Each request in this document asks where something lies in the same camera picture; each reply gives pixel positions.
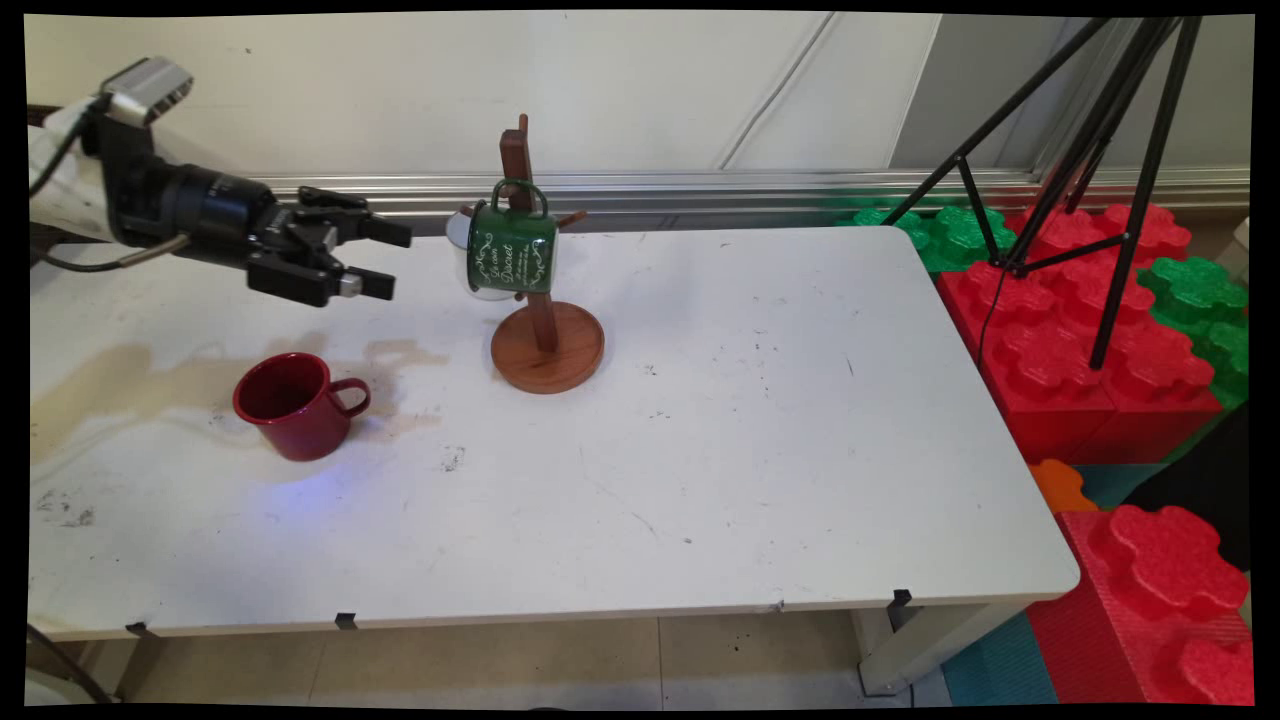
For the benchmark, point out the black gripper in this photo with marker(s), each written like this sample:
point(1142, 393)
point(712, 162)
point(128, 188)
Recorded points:
point(210, 215)

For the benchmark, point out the green enamel mug white lettering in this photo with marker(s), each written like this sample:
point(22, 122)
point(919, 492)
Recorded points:
point(512, 255)

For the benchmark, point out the red enamel mug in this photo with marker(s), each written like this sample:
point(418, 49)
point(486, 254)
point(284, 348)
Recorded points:
point(300, 420)

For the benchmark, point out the wooden mug tree stand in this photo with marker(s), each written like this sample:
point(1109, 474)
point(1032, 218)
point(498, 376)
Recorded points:
point(547, 355)

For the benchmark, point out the green foam block flat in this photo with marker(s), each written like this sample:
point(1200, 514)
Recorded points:
point(955, 235)

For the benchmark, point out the white table leg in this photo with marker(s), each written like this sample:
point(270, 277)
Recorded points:
point(925, 640)

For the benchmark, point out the large red foam block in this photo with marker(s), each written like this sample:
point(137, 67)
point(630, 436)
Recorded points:
point(1060, 370)

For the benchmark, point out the orange foam block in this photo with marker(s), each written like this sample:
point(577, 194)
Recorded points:
point(1060, 485)

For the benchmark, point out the black tripod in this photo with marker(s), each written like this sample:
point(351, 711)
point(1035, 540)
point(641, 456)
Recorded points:
point(1120, 270)

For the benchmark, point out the green foam block stacked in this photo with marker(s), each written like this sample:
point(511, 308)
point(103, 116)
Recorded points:
point(1200, 290)

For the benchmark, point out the red foam block ribbed side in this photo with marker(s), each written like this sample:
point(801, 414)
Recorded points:
point(1160, 590)

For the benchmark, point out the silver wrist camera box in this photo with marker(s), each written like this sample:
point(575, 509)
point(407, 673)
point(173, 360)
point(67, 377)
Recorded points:
point(148, 85)

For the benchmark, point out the aluminium wall rail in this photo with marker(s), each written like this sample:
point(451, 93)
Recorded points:
point(700, 195)

